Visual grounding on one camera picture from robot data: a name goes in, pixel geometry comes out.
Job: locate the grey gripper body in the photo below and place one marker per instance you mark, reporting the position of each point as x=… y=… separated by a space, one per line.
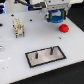
x=55 y=4

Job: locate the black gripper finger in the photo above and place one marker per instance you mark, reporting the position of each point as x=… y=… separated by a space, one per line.
x=63 y=14
x=48 y=16

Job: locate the red gear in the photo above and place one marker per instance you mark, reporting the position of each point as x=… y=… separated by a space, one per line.
x=64 y=28

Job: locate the blue gear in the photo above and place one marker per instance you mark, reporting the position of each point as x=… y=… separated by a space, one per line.
x=56 y=19

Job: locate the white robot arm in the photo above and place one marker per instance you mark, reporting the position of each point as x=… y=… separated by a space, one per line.
x=56 y=9

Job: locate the right metal peg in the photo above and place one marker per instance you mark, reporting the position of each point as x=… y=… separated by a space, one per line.
x=51 y=51

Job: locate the metal peg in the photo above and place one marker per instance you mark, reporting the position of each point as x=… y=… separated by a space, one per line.
x=36 y=55
x=51 y=51

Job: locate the left metal peg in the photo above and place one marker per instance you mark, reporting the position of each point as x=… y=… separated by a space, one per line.
x=36 y=55

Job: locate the beige connector block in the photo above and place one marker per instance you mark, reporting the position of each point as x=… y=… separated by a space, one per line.
x=18 y=27

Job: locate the black framed peg base plate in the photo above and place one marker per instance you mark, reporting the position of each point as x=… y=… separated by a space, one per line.
x=44 y=56

